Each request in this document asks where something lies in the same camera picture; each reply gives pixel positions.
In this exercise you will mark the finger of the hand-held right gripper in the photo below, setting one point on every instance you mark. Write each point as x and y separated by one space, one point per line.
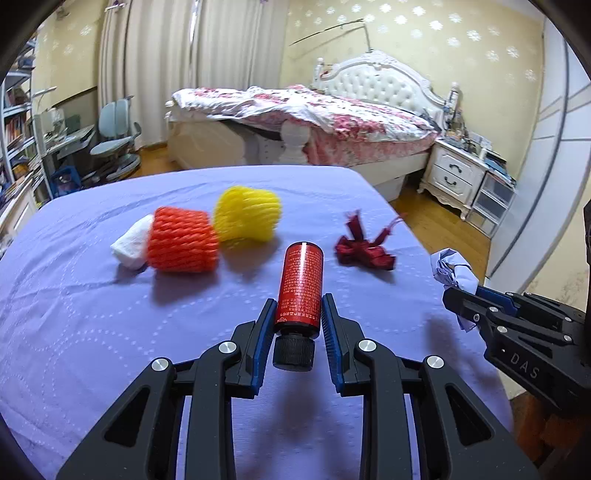
471 309
496 299

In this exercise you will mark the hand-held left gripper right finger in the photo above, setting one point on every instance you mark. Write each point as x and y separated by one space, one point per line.
330 337

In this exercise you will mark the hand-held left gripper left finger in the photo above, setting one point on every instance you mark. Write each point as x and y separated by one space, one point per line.
263 341

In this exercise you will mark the white paper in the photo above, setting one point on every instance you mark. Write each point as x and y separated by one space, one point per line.
455 270

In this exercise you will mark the red bottle with black cap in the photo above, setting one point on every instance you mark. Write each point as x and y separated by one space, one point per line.
298 281

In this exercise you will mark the dark red ribbon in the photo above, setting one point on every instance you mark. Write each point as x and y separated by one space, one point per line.
364 251

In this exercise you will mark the clear plastic drawer unit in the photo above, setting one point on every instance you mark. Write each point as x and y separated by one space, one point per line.
494 198

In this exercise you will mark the red foam fruit net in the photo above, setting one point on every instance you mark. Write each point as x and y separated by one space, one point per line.
182 240

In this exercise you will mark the yellow foam fruit net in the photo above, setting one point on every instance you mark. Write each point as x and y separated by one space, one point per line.
247 212

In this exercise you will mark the stack of books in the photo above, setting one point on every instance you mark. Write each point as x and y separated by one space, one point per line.
498 166

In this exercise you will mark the white nightstand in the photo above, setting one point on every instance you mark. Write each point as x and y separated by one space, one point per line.
450 170

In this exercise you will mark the white tissue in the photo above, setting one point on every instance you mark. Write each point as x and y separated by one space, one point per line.
131 244

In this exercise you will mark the cream sliding wardrobe door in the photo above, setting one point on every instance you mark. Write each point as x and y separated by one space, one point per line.
554 138

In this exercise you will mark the purple tablecloth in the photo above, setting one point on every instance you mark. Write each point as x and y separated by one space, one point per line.
92 323

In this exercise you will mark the floral pink blanket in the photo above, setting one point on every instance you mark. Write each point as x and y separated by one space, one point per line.
369 120

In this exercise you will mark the white bed with tufted headboard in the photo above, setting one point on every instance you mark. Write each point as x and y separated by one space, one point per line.
383 81

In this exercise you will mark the blue crate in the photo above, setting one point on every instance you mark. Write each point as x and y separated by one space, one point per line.
67 182

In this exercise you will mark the pale blue desk chair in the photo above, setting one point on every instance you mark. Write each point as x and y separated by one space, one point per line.
113 117

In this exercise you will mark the grey study desk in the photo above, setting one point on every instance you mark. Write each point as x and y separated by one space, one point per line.
69 138

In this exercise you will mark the thin fishing rod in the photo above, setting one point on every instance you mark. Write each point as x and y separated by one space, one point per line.
323 34

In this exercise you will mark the beige curtain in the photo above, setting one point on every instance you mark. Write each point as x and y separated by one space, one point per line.
152 55

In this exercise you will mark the white bookshelf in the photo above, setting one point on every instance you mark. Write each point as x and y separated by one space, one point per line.
18 129

